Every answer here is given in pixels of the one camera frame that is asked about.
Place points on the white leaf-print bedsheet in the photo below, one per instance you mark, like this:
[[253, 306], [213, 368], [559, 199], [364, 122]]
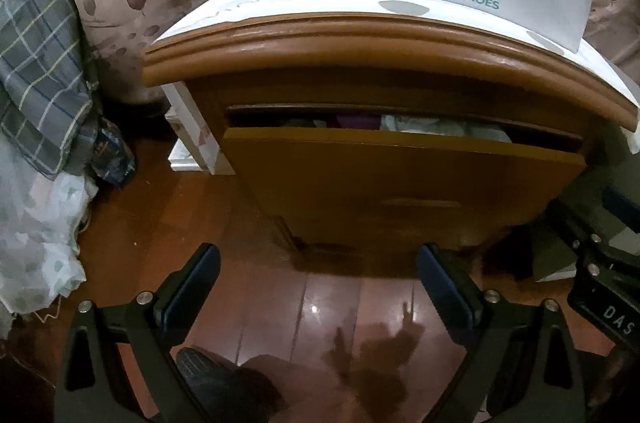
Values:
[[40, 222]]

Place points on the dark blue printed bag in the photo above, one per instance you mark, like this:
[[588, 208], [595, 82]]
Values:
[[112, 160]]

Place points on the cardboard box beside nightstand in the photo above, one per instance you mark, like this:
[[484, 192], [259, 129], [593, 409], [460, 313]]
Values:
[[196, 149]]

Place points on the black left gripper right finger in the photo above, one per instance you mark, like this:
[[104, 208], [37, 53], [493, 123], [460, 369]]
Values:
[[520, 363]]

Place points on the brown wooden nightstand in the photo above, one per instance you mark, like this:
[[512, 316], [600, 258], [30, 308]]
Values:
[[403, 66]]

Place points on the grey plaid cloth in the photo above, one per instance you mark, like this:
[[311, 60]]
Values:
[[47, 110]]

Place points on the wooden nightstand drawer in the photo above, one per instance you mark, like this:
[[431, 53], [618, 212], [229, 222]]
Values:
[[389, 190]]

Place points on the white bra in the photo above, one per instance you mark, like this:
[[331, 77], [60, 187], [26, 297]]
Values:
[[442, 127]]

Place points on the dark slipper foot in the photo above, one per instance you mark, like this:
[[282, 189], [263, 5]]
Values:
[[228, 394]]

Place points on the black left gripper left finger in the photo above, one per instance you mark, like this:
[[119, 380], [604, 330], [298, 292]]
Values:
[[93, 385]]

